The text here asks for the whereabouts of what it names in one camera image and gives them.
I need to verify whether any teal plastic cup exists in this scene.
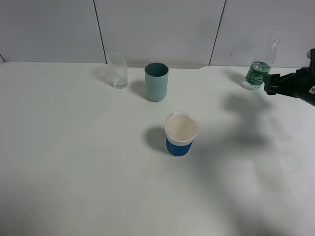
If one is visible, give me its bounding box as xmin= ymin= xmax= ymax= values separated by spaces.
xmin=144 ymin=62 xmax=169 ymax=102

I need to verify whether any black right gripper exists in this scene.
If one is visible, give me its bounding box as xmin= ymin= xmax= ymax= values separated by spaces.
xmin=264 ymin=67 xmax=315 ymax=106

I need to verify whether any white cup with blue sleeve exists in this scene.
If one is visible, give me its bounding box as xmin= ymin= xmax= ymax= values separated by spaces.
xmin=164 ymin=112 xmax=199 ymax=156

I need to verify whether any tall clear drinking glass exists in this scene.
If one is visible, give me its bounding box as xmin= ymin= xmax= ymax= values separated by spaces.
xmin=105 ymin=44 xmax=128 ymax=89

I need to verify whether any clear water bottle green label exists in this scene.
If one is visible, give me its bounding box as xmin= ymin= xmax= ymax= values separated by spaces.
xmin=243 ymin=36 xmax=280 ymax=90

